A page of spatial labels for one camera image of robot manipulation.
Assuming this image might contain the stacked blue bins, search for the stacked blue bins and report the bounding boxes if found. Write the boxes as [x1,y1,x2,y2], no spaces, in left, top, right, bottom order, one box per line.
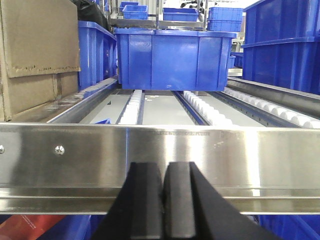
[242,0,320,95]
[207,7,243,33]

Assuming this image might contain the blue bin behind carton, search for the blue bin behind carton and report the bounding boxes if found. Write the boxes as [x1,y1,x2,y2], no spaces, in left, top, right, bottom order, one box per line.
[78,20,117,91]

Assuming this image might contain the middle white roller track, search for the middle white roller track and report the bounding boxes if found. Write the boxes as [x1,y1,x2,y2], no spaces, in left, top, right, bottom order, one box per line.
[172,91,235,127]

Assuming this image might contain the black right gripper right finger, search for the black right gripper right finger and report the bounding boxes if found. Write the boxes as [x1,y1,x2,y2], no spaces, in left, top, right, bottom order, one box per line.
[163,162,278,240]

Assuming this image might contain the white roller track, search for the white roller track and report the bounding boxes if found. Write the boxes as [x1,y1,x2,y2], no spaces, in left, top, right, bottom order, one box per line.
[172,91,235,127]
[223,87,320,129]
[116,89,145,125]

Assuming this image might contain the large blue plastic bin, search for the large blue plastic bin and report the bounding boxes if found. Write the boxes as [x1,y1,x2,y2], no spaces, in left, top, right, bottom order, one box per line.
[114,28,237,92]

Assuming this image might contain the stainless steel shelf front rail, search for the stainless steel shelf front rail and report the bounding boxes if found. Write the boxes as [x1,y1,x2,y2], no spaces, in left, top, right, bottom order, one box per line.
[0,123,320,215]

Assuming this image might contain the stacked blue bins far right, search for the stacked blue bins far right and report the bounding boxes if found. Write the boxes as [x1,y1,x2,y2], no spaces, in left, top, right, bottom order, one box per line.
[207,7,243,33]

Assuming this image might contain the brown cardboard carton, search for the brown cardboard carton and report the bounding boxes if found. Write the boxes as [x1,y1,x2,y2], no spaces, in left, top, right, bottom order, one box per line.
[0,0,80,122]

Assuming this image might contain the left white roller track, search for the left white roller track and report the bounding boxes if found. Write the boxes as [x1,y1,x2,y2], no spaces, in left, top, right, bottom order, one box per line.
[116,89,145,125]

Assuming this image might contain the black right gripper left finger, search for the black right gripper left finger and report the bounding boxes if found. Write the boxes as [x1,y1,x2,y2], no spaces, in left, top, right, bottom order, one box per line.
[91,162,164,240]

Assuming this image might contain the small blue bin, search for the small blue bin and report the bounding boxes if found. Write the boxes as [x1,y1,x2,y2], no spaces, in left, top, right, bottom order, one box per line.
[122,5,148,20]
[162,7,199,22]

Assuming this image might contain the small blue bin far left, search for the small blue bin far left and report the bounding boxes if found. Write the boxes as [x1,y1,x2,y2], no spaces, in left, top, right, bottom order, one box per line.
[122,5,148,20]

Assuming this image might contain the small blue bin far middle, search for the small blue bin far middle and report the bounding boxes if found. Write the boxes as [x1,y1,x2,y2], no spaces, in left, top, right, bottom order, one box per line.
[162,7,199,22]

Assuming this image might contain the right white roller track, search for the right white roller track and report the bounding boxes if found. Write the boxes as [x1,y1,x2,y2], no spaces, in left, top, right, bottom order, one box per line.
[223,87,320,129]

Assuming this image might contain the stacked blue bins at right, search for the stacked blue bins at right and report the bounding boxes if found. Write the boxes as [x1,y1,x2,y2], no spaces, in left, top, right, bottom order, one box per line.
[242,0,320,95]

